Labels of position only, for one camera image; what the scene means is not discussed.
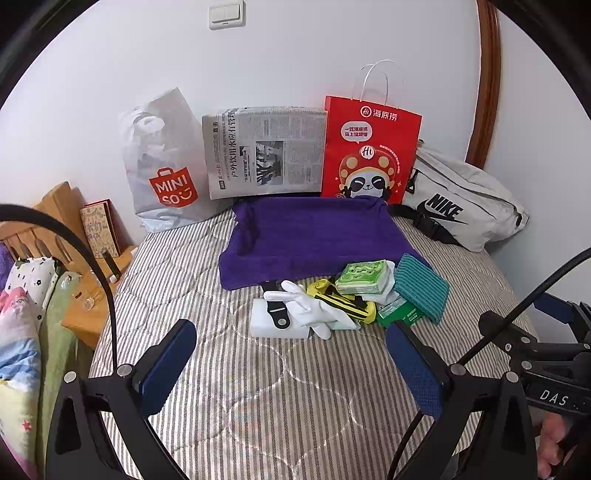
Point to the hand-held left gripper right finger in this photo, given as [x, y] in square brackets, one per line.
[415, 369]

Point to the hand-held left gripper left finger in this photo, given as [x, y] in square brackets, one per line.
[171, 364]

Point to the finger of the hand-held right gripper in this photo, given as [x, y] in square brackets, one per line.
[508, 334]
[556, 308]

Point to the dark green packet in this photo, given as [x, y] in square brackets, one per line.
[399, 316]

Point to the teal striped cloth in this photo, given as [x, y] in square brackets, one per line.
[422, 286]

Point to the white sponge block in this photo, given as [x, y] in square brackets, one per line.
[265, 325]

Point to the yellow black pouch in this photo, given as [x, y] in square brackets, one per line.
[337, 302]

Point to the green tissue pack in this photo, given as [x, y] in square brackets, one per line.
[362, 277]

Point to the white glove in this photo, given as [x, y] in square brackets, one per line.
[309, 309]

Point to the person's right hand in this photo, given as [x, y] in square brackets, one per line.
[553, 443]

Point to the striped bed quilt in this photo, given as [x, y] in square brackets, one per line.
[277, 392]

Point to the light green blanket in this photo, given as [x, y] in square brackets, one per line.
[57, 341]

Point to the white waist bag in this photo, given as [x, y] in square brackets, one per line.
[466, 198]

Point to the brown patterned book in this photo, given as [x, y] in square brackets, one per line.
[99, 228]

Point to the floral white pillow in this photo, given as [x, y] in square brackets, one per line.
[34, 281]

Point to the purple towel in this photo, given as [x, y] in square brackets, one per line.
[314, 235]

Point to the wooden headboard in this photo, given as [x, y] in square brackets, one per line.
[57, 207]

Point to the white plastic shopping bag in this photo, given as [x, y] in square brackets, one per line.
[157, 152]

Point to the red paper bag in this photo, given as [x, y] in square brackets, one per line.
[369, 147]

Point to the folded newspaper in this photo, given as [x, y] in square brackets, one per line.
[263, 152]

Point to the wooden door frame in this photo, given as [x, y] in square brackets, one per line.
[489, 83]

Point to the white light switch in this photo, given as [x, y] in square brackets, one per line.
[226, 14]

